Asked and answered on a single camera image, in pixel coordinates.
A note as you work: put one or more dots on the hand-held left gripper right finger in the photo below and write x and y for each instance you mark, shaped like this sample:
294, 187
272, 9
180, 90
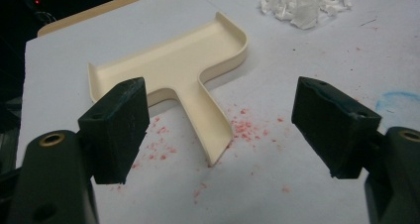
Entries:
333, 128

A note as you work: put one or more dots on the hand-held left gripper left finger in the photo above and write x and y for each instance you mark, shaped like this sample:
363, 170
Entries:
114, 134

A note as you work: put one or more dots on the cream plastic dustpan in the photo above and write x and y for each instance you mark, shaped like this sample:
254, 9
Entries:
171, 65

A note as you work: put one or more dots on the pile of white plastic scraps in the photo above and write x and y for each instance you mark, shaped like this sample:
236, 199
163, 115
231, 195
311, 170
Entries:
303, 2

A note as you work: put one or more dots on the scattered red crumbs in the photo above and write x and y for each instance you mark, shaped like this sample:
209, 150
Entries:
242, 126

